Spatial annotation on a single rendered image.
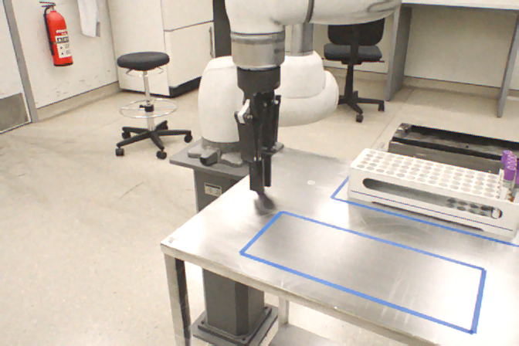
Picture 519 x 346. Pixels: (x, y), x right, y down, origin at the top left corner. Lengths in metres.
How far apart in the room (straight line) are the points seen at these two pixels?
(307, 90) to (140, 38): 3.19
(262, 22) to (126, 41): 3.75
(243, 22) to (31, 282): 1.66
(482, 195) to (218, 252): 0.44
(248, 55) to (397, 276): 0.41
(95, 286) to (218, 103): 1.08
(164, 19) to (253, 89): 3.37
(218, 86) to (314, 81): 0.26
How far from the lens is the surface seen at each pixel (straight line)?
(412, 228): 0.80
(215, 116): 1.23
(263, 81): 0.75
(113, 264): 2.11
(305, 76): 1.22
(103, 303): 1.93
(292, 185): 0.89
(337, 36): 3.56
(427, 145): 1.17
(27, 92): 4.00
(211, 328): 1.68
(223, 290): 1.53
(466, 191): 0.83
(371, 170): 0.85
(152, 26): 4.19
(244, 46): 0.73
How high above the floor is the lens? 1.24
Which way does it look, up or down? 27 degrees down
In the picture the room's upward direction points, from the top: straight up
